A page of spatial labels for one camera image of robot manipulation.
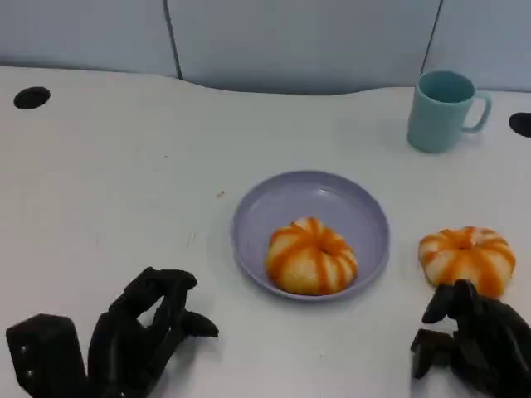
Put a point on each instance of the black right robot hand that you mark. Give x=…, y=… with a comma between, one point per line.
x=493, y=344

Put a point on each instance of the lilac plate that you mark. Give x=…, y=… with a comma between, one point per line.
x=265, y=207

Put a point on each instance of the orange white toy bread roll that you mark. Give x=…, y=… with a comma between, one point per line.
x=466, y=255
x=311, y=257

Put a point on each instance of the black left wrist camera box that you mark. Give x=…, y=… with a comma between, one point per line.
x=45, y=356

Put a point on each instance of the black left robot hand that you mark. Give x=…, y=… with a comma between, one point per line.
x=124, y=331

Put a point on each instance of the pale green mug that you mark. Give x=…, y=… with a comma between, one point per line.
x=439, y=120

